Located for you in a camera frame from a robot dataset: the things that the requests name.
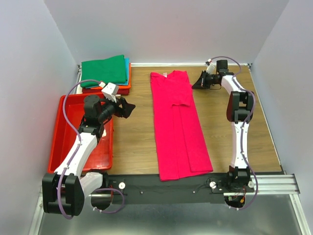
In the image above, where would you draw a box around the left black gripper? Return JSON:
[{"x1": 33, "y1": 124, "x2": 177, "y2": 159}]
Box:
[{"x1": 98, "y1": 94, "x2": 135, "y2": 122}]

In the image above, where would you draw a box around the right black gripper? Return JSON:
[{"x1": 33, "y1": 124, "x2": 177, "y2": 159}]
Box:
[{"x1": 191, "y1": 71, "x2": 217, "y2": 90}]

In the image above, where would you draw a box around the pink t shirt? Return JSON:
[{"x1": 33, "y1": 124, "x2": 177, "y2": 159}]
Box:
[{"x1": 150, "y1": 70, "x2": 213, "y2": 181}]

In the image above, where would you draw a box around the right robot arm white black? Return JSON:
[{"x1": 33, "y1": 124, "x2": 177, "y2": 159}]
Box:
[{"x1": 192, "y1": 57, "x2": 255, "y2": 192}]

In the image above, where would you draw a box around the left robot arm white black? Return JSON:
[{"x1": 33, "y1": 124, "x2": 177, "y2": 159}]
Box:
[{"x1": 42, "y1": 95, "x2": 135, "y2": 219}]

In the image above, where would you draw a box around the folded dark red t shirt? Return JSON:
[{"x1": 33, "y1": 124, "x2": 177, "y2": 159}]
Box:
[{"x1": 82, "y1": 88, "x2": 130, "y2": 95}]

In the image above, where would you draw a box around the folded orange t shirt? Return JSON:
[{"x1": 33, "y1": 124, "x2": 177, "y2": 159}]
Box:
[{"x1": 91, "y1": 63, "x2": 131, "y2": 89}]

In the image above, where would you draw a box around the folded green t shirt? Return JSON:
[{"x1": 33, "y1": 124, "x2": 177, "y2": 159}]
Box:
[{"x1": 81, "y1": 54, "x2": 129, "y2": 89}]

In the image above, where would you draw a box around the folded blue t shirt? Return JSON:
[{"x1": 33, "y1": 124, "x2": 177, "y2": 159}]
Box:
[{"x1": 89, "y1": 57, "x2": 131, "y2": 90}]

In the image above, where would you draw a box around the red plastic bin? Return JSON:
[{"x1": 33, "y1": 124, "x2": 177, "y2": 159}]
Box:
[{"x1": 46, "y1": 91, "x2": 115, "y2": 175}]

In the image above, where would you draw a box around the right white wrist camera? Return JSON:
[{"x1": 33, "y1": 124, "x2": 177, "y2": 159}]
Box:
[{"x1": 205, "y1": 59, "x2": 215, "y2": 74}]

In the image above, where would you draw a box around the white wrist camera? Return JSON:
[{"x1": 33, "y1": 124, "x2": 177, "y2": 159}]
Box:
[
  {"x1": 99, "y1": 82, "x2": 119, "y2": 103},
  {"x1": 205, "y1": 59, "x2": 215, "y2": 74}
]

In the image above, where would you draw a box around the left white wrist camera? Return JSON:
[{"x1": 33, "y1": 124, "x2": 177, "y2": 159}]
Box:
[{"x1": 99, "y1": 82, "x2": 119, "y2": 103}]

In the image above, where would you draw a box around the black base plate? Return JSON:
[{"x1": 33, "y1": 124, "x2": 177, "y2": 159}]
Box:
[{"x1": 90, "y1": 172, "x2": 260, "y2": 206}]

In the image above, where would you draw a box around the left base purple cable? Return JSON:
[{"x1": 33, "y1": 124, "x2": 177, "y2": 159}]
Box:
[{"x1": 92, "y1": 188, "x2": 126, "y2": 214}]

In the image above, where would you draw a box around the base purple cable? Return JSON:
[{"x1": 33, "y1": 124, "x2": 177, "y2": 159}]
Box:
[
  {"x1": 228, "y1": 168, "x2": 260, "y2": 212},
  {"x1": 92, "y1": 188, "x2": 126, "y2": 214}
]

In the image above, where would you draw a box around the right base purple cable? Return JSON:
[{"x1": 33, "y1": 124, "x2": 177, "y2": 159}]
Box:
[{"x1": 228, "y1": 168, "x2": 260, "y2": 212}]

